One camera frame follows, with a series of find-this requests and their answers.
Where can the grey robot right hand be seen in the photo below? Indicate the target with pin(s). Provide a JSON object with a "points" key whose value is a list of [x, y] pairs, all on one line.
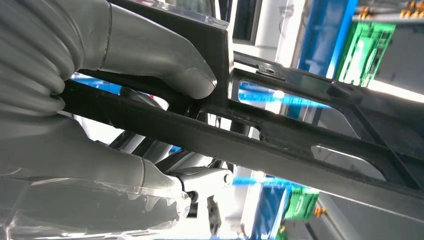
{"points": [[142, 49]]}

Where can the blue upright panel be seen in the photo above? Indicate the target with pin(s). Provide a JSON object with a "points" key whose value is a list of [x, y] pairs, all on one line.
{"points": [[326, 33]]}

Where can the green panel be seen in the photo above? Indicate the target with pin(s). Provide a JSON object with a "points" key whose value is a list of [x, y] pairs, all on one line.
{"points": [[364, 53]]}

